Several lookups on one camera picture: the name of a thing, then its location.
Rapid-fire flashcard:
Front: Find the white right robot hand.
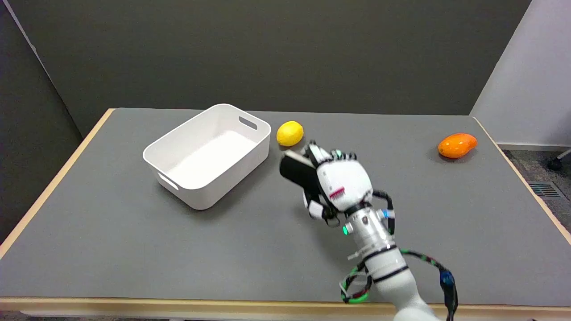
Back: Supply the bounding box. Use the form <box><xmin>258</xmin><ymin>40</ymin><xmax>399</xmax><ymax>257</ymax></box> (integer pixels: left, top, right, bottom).
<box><xmin>302</xmin><ymin>140</ymin><xmax>374</xmax><ymax>228</ymax></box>

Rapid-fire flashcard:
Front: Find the black chalkboard eraser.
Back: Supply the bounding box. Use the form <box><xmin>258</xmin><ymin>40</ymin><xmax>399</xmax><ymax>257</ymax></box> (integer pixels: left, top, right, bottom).
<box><xmin>279</xmin><ymin>150</ymin><xmax>323</xmax><ymax>195</ymax></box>

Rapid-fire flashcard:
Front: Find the white plastic storage box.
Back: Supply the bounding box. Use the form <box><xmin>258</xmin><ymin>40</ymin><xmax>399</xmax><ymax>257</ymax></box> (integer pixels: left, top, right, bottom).
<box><xmin>143</xmin><ymin>103</ymin><xmax>272</xmax><ymax>210</ymax></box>

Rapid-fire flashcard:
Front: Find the yellow lemon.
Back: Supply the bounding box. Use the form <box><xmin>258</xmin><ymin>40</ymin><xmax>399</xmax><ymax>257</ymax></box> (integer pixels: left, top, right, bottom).
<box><xmin>277</xmin><ymin>121</ymin><xmax>304</xmax><ymax>147</ymax></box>

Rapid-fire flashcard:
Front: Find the orange mango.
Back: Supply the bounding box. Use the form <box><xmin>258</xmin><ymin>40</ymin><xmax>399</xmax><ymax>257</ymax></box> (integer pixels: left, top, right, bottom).
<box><xmin>438</xmin><ymin>133</ymin><xmax>478</xmax><ymax>159</ymax></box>

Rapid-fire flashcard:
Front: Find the floor vent grille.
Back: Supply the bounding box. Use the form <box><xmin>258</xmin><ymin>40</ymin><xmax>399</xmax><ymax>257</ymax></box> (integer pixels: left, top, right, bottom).
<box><xmin>528</xmin><ymin>182</ymin><xmax>562</xmax><ymax>198</ymax></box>

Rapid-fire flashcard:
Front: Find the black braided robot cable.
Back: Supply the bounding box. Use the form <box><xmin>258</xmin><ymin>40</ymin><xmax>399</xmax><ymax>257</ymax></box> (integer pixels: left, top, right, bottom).
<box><xmin>340</xmin><ymin>190</ymin><xmax>459</xmax><ymax>321</ymax></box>

